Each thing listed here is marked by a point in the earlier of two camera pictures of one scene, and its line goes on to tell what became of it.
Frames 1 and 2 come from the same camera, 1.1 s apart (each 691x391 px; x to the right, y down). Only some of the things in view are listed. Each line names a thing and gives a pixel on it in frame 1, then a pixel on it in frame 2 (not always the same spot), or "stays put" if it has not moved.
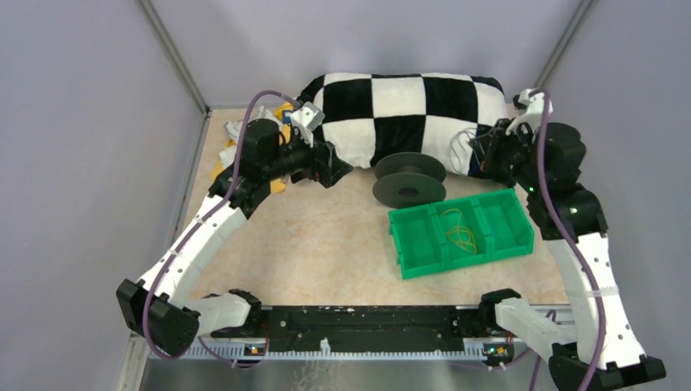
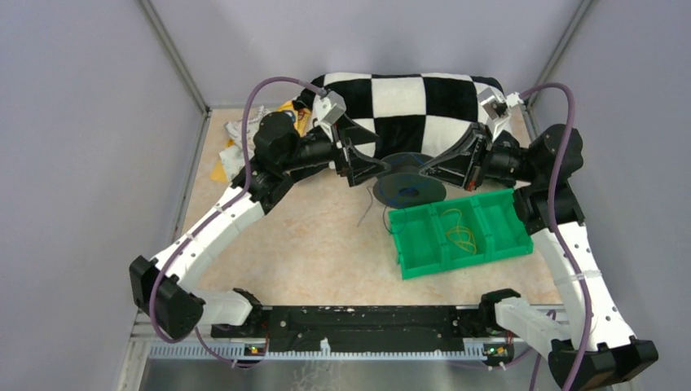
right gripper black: [499, 132] to [463, 164]
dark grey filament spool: [409, 180] stays put
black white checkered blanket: [369, 116] stays put
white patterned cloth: [233, 129] stays put
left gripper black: [327, 173] to [358, 167]
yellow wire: [460, 235] stays put
